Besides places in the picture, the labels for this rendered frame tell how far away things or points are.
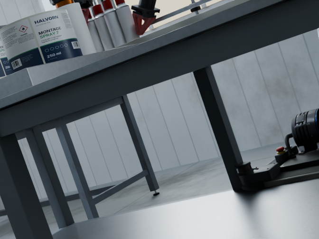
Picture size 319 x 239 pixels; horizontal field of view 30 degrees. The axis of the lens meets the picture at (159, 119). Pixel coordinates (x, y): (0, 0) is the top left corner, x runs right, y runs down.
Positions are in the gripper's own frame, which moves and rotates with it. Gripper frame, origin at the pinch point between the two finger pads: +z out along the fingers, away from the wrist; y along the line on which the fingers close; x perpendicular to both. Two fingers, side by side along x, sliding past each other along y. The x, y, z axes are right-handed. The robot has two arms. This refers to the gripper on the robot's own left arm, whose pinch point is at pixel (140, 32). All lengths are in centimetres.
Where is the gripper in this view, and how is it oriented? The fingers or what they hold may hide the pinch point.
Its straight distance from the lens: 211.4
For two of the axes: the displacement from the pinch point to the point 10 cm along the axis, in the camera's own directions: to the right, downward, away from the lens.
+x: 8.6, 3.7, -3.6
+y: -4.6, 2.1, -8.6
